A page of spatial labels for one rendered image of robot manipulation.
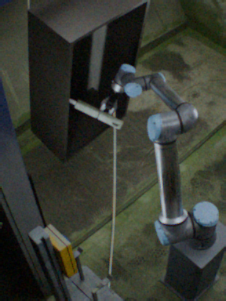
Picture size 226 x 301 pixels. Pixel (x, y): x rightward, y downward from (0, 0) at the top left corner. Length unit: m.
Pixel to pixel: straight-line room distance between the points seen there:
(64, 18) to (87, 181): 1.63
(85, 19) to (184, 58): 2.36
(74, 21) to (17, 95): 1.66
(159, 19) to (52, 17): 2.44
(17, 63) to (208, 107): 1.67
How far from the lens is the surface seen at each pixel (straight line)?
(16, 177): 2.26
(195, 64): 4.73
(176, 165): 2.39
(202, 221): 2.59
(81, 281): 2.55
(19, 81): 4.08
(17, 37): 4.09
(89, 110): 3.01
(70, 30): 2.48
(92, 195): 3.73
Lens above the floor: 3.12
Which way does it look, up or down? 51 degrees down
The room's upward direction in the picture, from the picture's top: 4 degrees counter-clockwise
